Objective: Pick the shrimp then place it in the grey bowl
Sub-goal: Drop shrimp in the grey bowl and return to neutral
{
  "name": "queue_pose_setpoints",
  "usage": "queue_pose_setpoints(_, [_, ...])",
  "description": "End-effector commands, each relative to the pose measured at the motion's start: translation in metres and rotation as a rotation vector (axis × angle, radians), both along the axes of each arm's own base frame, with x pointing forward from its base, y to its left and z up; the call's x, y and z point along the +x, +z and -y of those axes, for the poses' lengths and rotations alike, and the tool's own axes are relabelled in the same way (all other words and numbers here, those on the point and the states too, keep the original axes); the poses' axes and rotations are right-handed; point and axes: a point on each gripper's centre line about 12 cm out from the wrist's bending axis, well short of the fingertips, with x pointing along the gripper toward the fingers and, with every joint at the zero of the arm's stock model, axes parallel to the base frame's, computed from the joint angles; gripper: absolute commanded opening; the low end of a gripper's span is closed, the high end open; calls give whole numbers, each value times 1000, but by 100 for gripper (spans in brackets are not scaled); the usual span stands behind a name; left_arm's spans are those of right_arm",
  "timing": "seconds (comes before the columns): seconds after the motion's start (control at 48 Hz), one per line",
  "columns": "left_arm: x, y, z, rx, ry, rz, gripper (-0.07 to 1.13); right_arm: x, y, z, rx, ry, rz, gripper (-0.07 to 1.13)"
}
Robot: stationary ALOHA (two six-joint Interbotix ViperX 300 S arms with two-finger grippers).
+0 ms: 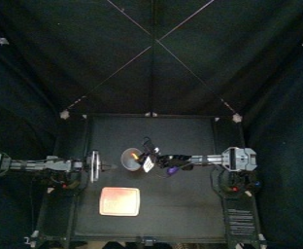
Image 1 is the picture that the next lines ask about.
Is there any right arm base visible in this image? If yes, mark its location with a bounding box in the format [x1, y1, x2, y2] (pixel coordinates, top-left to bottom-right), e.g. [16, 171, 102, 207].
[210, 169, 263, 197]

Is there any pink square plate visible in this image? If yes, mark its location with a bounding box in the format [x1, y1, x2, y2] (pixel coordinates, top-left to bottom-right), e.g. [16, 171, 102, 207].
[98, 186, 141, 217]

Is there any silver table edge bracket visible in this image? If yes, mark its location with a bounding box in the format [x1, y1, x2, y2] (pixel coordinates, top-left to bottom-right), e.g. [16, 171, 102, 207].
[24, 230, 41, 249]
[255, 233, 269, 249]

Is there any black cable loop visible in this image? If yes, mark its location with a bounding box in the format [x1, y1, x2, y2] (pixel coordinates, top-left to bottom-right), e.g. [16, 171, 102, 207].
[141, 136, 157, 150]

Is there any grey bowl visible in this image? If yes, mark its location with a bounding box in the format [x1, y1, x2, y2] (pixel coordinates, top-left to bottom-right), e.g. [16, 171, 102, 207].
[120, 147, 145, 172]

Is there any thin diagonal frame wire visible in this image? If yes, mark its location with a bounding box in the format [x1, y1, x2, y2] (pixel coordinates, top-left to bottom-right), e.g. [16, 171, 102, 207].
[65, 0, 217, 113]
[106, 0, 239, 116]

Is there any black table edge clamp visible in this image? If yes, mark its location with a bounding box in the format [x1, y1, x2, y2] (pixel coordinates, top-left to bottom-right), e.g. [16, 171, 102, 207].
[138, 235, 158, 247]

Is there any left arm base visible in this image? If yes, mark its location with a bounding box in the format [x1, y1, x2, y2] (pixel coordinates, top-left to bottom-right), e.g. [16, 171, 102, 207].
[42, 174, 82, 198]

